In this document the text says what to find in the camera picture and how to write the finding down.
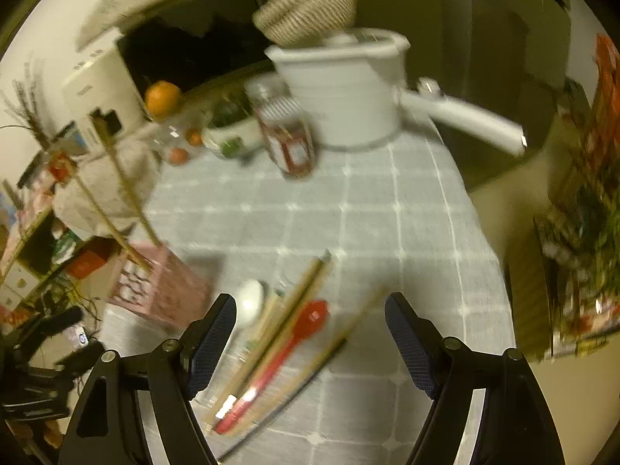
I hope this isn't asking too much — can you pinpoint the black microwave oven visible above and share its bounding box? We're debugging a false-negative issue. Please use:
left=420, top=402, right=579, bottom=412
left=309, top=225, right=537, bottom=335
left=116, top=0, right=302, bottom=123

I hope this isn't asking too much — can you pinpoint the wooden chopstick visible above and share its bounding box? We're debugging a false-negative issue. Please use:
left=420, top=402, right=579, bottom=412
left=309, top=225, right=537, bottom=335
left=203, top=251, right=334, bottom=424
left=70, top=172, right=148, bottom=274
left=91, top=119, right=163, bottom=249
left=213, top=257, right=325, bottom=412

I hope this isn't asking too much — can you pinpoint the woven rope basket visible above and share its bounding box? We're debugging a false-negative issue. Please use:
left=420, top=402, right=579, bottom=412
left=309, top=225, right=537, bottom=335
left=252, top=0, right=358, bottom=48

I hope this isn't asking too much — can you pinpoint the dry twig bundle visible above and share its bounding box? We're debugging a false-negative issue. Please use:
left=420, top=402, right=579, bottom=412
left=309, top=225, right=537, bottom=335
left=0, top=65, right=55, bottom=148

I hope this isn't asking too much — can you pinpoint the pink utensil holder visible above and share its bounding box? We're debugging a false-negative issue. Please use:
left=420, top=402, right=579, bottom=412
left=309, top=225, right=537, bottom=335
left=107, top=241, right=215, bottom=326

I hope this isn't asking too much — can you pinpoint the orange cardboard box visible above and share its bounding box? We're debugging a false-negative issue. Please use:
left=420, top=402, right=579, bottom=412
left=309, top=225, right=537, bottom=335
left=64, top=246, right=106, bottom=280

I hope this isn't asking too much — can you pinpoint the rack of colourful packets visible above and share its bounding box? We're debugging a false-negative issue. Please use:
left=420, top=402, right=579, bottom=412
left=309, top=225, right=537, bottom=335
left=533, top=34, right=620, bottom=360

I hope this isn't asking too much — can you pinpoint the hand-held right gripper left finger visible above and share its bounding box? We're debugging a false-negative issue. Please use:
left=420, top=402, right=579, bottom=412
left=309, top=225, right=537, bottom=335
left=58, top=293, right=238, bottom=465

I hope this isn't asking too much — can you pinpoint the clear glass jar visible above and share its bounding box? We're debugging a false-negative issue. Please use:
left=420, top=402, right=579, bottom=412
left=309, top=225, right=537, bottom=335
left=145, top=115, right=205, bottom=166

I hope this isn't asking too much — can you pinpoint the white electric pot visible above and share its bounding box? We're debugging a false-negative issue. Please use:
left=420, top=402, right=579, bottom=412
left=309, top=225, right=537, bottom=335
left=265, top=28, right=530, bottom=158

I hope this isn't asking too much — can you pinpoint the grey checkered tablecloth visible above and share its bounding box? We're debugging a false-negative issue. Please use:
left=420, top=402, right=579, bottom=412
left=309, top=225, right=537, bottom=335
left=99, top=126, right=517, bottom=465

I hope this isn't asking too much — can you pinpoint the dark green squash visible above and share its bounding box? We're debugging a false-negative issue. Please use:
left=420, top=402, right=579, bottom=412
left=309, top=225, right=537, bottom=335
left=212, top=101, right=249, bottom=129

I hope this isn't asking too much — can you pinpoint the floral side table cloth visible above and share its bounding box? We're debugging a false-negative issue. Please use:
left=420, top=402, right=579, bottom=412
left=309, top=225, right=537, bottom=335
left=52, top=139, right=162, bottom=234

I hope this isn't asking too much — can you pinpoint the red spoon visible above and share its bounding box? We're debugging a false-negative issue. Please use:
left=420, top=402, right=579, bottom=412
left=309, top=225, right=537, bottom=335
left=212, top=299, right=331, bottom=436

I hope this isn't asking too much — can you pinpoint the white spoon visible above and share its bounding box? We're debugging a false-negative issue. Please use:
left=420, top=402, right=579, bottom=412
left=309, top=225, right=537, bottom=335
left=227, top=278, right=266, bottom=350

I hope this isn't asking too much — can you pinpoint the framed picture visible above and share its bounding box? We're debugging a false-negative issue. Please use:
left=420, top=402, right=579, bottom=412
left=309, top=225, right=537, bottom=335
left=52, top=122, right=89, bottom=157

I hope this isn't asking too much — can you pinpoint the white bowl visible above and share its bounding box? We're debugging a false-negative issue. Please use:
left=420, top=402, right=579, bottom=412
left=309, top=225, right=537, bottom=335
left=201, top=115, right=263, bottom=160

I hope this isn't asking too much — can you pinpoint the wooden shelf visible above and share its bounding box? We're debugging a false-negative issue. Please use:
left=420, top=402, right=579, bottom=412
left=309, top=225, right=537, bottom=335
left=0, top=203, right=100, bottom=303

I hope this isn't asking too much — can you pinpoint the orange fruit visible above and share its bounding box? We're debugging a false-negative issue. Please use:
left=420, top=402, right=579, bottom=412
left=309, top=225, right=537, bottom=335
left=145, top=81, right=184, bottom=119

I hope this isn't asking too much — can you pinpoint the white air fryer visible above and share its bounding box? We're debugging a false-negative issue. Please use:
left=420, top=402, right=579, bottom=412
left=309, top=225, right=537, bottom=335
left=62, top=29, right=147, bottom=157

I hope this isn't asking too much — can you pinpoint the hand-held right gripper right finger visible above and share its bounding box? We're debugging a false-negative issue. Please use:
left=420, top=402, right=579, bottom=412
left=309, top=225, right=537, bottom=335
left=384, top=293, right=566, bottom=465

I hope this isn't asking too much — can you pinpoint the dark olive refrigerator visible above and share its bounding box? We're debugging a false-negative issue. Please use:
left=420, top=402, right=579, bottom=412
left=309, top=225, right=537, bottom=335
left=353, top=0, right=577, bottom=192

